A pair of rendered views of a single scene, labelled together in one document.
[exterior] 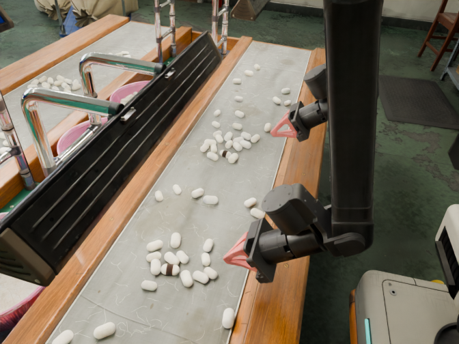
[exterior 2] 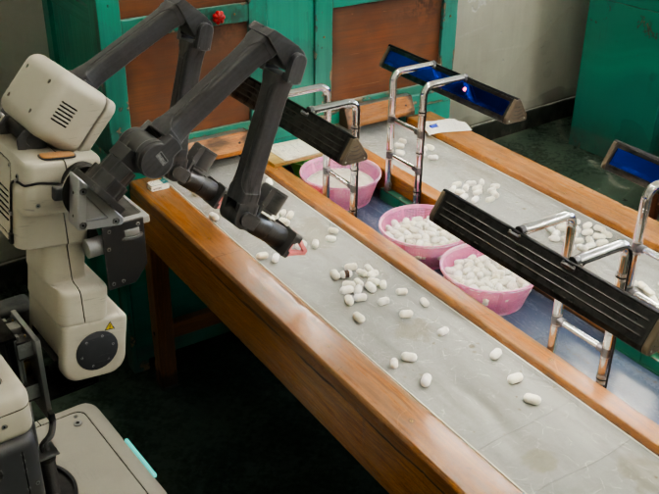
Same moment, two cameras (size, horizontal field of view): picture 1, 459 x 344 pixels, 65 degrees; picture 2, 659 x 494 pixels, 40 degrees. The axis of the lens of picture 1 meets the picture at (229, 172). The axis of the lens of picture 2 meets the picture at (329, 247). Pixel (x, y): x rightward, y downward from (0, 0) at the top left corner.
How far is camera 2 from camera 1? 2.78 m
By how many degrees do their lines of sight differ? 99
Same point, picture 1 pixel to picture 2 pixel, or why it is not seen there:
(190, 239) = not seen: hidden behind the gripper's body
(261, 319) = (196, 218)
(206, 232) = not seen: hidden behind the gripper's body
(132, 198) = (338, 216)
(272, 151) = (322, 304)
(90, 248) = (313, 194)
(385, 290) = not seen: outside the picture
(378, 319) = (142, 472)
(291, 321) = (181, 223)
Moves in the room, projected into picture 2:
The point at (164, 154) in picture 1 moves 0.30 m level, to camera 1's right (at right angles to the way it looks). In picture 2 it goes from (376, 241) to (298, 280)
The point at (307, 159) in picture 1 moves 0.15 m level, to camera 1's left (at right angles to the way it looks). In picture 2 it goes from (277, 301) to (319, 279)
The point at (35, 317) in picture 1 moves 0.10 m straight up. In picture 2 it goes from (287, 175) to (287, 146)
